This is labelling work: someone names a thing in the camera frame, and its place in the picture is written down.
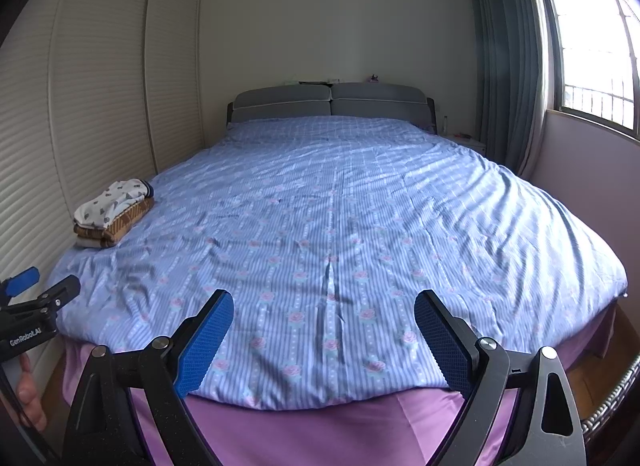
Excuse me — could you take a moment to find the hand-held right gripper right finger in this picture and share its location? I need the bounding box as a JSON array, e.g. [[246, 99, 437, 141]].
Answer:
[[414, 288, 587, 466]]

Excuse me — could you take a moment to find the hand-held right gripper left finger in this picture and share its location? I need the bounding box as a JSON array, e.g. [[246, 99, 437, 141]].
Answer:
[[62, 288, 236, 466]]

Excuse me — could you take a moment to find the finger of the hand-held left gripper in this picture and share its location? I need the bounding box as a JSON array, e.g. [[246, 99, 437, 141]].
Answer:
[[14, 274, 82, 317], [0, 267, 41, 297]]

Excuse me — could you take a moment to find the white printed polo shirt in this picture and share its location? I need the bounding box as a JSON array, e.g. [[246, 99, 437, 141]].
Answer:
[[73, 179, 155, 227]]

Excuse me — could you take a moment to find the person's left hand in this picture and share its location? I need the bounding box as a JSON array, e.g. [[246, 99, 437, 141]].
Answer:
[[14, 353, 47, 431]]

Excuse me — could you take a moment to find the brown patterned folded cloth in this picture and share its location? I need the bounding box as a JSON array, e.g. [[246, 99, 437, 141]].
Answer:
[[74, 197, 156, 247]]

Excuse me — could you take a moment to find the purple bed sheet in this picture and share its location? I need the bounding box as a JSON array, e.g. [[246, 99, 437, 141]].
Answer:
[[65, 336, 621, 466]]

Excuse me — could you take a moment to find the blue floral striped bedspread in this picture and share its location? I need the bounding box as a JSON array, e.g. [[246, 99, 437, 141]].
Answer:
[[47, 114, 628, 412]]

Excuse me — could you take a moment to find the dark wicker basket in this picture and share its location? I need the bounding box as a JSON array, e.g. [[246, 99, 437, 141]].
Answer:
[[580, 356, 640, 439]]

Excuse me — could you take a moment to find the white nightstand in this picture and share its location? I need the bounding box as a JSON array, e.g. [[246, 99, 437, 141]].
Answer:
[[445, 132, 488, 157]]

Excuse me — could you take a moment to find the beige louvred wardrobe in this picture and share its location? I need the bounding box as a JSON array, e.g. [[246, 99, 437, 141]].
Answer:
[[0, 0, 206, 367]]

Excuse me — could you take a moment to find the grey padded headboard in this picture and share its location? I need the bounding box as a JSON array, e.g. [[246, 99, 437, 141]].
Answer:
[[226, 82, 440, 135]]

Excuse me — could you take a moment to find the grey-green curtain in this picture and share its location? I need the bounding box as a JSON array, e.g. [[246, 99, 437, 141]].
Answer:
[[465, 0, 551, 179]]

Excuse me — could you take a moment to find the window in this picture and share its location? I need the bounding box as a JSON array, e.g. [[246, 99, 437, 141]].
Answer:
[[537, 0, 640, 141]]

